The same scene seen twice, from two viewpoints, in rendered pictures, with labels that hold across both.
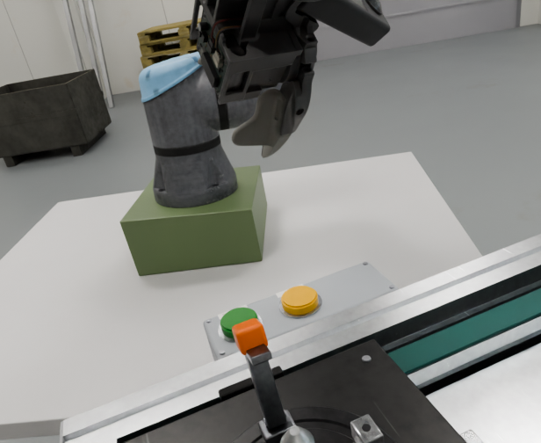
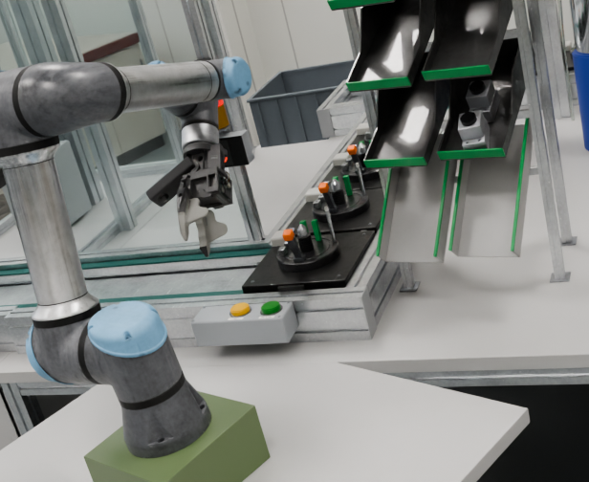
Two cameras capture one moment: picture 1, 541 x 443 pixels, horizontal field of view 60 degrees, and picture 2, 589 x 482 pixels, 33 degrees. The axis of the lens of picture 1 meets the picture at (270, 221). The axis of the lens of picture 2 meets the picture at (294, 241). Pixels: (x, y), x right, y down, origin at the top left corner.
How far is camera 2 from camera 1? 2.21 m
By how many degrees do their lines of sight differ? 117
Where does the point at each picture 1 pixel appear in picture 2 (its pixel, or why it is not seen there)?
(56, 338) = (359, 423)
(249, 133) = (220, 228)
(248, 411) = (300, 277)
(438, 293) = (196, 300)
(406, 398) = (258, 271)
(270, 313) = (254, 312)
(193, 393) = (311, 293)
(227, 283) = not seen: hidden behind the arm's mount
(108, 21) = not seen: outside the picture
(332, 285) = (219, 316)
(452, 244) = (99, 390)
